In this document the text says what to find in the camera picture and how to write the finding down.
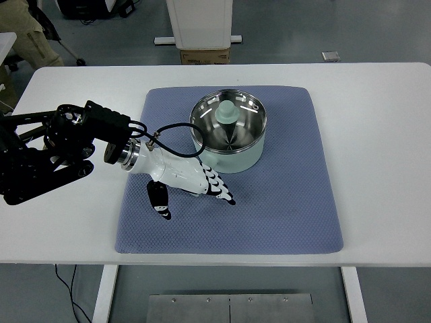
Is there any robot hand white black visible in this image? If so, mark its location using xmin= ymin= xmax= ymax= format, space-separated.
xmin=129 ymin=143 xmax=237 ymax=221

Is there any green pot with handle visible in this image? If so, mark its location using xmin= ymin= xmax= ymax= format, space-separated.
xmin=189 ymin=88 xmax=269 ymax=174

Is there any glass lid with green knob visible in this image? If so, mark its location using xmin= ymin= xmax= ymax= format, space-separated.
xmin=189 ymin=88 xmax=269 ymax=154

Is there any blue textured mat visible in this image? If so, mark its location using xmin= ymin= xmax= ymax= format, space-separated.
xmin=114 ymin=85 xmax=344 ymax=256

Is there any cardboard box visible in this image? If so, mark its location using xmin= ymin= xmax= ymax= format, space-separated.
xmin=179 ymin=47 xmax=232 ymax=65

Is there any white table leg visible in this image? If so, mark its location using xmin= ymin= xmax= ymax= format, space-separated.
xmin=91 ymin=264 xmax=119 ymax=323
xmin=340 ymin=266 xmax=368 ymax=323

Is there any office chair base with caster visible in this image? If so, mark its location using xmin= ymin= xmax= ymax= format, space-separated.
xmin=50 ymin=33 xmax=87 ymax=67

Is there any black equipment case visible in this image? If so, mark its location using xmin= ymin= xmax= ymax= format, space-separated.
xmin=57 ymin=0 xmax=139 ymax=20

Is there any white side table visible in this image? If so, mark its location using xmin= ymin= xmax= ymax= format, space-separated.
xmin=0 ymin=32 xmax=18 ymax=70

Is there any person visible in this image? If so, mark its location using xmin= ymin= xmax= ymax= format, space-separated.
xmin=0 ymin=0 xmax=65 ymax=68

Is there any white pedestal cabinet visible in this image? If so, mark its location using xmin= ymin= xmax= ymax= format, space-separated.
xmin=154 ymin=0 xmax=243 ymax=50

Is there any thin black floor cable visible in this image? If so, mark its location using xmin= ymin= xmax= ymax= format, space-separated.
xmin=55 ymin=264 xmax=92 ymax=323

